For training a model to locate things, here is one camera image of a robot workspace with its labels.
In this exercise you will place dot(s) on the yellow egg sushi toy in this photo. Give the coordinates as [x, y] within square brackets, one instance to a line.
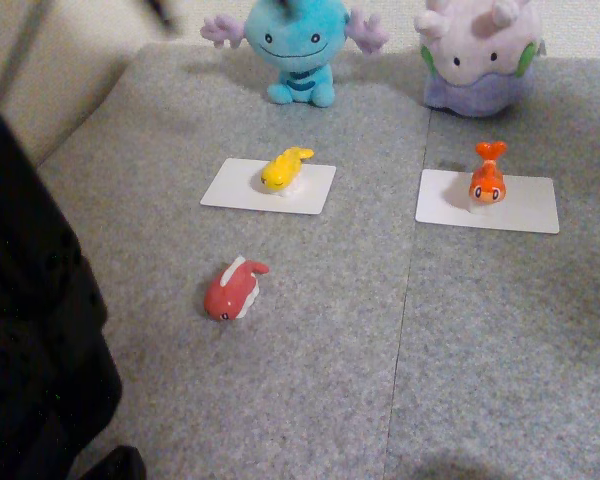
[280, 170]

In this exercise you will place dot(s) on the orange shrimp sushi toy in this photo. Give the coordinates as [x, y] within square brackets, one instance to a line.
[486, 182]

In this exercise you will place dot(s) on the blue Wooper plush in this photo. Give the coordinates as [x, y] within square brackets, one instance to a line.
[295, 45]

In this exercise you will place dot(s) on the purple Goomy plush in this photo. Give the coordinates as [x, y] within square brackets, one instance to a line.
[480, 55]

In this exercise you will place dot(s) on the red tuna sushi toy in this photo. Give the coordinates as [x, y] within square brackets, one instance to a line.
[230, 292]

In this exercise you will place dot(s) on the white rectangular card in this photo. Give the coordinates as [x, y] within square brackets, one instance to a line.
[230, 190]
[530, 210]

